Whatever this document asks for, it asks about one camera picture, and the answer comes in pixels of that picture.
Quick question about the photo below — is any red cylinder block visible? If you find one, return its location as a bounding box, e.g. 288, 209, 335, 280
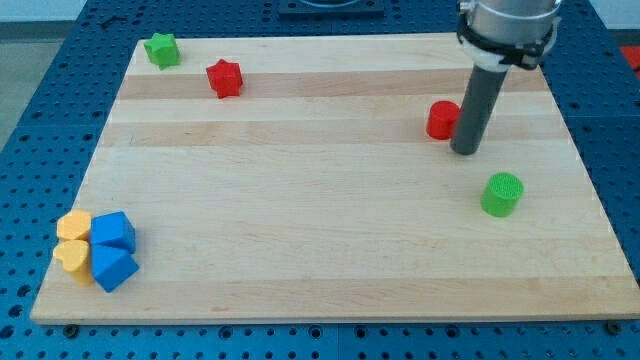
426, 100, 461, 140

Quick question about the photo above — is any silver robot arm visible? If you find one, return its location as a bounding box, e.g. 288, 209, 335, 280
457, 0, 562, 72

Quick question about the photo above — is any wooden board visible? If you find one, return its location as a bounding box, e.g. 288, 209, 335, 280
31, 33, 639, 325

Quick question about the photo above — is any red star block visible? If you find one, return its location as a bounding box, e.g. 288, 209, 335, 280
206, 59, 243, 99

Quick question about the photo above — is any green cylinder block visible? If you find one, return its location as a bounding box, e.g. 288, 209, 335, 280
480, 172, 524, 218

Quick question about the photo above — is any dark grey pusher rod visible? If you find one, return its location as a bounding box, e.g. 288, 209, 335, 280
450, 65, 506, 155

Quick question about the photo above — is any green star block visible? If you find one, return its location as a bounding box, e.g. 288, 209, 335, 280
143, 33, 180, 70

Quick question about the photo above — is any blue cube block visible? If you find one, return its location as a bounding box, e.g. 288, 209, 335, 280
90, 211, 136, 254

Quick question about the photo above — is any blue triangle block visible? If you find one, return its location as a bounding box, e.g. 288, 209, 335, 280
92, 245, 139, 293

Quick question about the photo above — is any yellow hexagon block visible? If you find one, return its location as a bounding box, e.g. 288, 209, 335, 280
56, 209, 93, 242

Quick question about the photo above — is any yellow heart block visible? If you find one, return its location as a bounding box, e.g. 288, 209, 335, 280
53, 240, 94, 286

